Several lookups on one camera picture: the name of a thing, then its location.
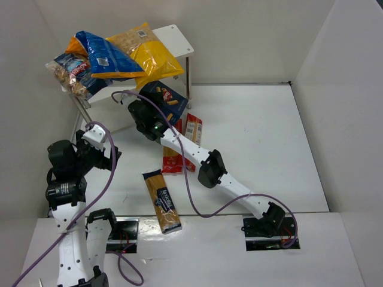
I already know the purple cable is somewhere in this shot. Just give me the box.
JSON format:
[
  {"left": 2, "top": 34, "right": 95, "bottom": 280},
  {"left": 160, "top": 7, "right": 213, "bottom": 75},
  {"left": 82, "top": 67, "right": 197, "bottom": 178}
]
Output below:
[
  {"left": 111, "top": 90, "right": 299, "bottom": 249},
  {"left": 11, "top": 120, "right": 144, "bottom": 287}
]

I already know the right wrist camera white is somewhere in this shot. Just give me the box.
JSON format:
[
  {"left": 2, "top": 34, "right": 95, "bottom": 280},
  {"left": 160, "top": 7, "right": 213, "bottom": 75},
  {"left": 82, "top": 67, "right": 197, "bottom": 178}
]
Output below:
[{"left": 120, "top": 90, "right": 136, "bottom": 106}]

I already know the dark blue Barilla pasta box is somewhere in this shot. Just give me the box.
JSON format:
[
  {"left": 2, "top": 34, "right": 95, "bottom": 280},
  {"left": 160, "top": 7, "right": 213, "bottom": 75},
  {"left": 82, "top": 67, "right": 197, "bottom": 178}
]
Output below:
[{"left": 139, "top": 81, "right": 188, "bottom": 126}]

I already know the dark blue La Sicilia spaghetti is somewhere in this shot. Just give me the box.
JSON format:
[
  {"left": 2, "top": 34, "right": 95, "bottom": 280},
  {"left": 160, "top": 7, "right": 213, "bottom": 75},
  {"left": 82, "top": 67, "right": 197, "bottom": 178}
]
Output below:
[{"left": 142, "top": 169, "right": 181, "bottom": 234}]

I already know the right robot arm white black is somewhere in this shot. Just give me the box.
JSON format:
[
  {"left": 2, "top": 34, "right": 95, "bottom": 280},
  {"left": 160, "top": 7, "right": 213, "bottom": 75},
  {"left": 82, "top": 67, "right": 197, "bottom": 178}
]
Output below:
[{"left": 128, "top": 91, "right": 256, "bottom": 218}]

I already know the clear blue fusilli bag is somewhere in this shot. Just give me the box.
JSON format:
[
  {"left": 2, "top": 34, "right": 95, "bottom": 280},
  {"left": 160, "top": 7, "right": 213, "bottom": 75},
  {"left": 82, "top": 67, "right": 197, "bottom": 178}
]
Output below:
[{"left": 45, "top": 53, "right": 113, "bottom": 100}]

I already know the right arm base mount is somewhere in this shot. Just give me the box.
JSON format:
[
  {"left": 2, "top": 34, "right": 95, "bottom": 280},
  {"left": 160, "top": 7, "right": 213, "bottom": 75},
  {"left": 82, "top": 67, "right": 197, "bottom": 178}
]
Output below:
[{"left": 241, "top": 216, "right": 295, "bottom": 251}]

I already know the yellow pasta bag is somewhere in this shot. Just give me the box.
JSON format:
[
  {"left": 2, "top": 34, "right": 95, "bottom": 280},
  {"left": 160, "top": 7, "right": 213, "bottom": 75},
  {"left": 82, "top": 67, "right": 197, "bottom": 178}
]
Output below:
[{"left": 107, "top": 22, "right": 184, "bottom": 89}]

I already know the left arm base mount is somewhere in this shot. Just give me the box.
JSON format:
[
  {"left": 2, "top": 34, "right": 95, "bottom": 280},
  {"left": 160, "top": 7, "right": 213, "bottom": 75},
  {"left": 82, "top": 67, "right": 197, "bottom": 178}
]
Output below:
[{"left": 86, "top": 217, "right": 140, "bottom": 254}]

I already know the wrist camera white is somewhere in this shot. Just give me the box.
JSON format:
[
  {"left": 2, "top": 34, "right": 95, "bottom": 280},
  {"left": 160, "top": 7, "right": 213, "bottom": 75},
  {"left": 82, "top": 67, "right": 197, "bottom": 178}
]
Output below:
[
  {"left": 81, "top": 124, "right": 107, "bottom": 151},
  {"left": 120, "top": 90, "right": 136, "bottom": 106}
]

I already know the red spaghetti bag back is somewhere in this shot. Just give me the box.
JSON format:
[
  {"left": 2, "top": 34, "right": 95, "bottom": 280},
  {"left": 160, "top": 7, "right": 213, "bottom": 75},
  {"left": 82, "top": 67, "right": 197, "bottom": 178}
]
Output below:
[{"left": 184, "top": 113, "right": 203, "bottom": 145}]

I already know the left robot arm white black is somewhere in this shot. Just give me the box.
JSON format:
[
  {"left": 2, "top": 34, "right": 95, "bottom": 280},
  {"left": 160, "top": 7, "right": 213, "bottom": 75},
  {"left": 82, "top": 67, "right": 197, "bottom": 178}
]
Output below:
[{"left": 45, "top": 124, "right": 121, "bottom": 286}]

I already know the blue and orange pasta bag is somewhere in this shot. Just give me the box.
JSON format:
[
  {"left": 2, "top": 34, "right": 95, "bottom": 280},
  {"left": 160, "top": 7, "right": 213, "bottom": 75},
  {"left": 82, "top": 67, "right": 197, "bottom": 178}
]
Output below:
[{"left": 65, "top": 30, "right": 147, "bottom": 79}]

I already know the red spaghetti bag front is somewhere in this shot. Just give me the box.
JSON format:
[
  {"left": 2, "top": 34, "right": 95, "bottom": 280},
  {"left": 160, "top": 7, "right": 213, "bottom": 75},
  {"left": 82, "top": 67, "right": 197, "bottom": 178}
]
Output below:
[{"left": 161, "top": 118, "right": 184, "bottom": 174}]

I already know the red spaghetti bag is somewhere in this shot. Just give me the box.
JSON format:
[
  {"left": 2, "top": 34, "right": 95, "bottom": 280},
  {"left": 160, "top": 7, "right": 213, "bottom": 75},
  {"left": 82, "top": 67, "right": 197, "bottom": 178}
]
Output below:
[
  {"left": 161, "top": 118, "right": 184, "bottom": 174},
  {"left": 184, "top": 113, "right": 203, "bottom": 145}
]

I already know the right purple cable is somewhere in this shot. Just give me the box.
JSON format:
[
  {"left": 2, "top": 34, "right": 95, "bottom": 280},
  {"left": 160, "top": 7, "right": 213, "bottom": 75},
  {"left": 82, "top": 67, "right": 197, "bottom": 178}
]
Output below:
[{"left": 111, "top": 90, "right": 299, "bottom": 249}]

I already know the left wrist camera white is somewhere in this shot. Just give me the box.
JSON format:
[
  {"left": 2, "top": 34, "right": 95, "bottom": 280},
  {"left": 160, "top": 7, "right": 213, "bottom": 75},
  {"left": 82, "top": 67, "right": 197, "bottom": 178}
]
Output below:
[{"left": 81, "top": 124, "right": 107, "bottom": 151}]

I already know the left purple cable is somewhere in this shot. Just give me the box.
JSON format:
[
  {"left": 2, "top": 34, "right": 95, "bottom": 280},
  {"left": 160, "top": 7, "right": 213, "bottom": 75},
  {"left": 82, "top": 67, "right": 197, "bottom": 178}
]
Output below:
[{"left": 11, "top": 120, "right": 144, "bottom": 287}]

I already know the white two-tier shelf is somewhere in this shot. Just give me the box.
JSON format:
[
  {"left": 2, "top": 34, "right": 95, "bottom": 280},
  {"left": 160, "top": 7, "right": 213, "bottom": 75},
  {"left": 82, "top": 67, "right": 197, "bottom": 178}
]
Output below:
[{"left": 66, "top": 25, "right": 194, "bottom": 132}]

